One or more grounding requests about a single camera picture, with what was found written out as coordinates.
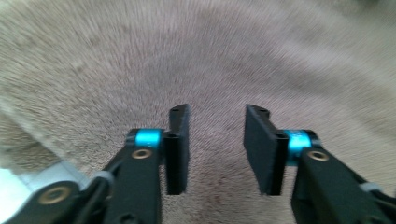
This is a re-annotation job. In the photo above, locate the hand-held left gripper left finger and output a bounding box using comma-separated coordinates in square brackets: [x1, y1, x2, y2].
[102, 103, 191, 224]

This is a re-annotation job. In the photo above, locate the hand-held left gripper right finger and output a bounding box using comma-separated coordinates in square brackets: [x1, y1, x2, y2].
[243, 104, 396, 224]

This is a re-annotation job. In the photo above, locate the tan towel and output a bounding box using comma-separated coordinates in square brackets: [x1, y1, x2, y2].
[0, 0, 396, 224]

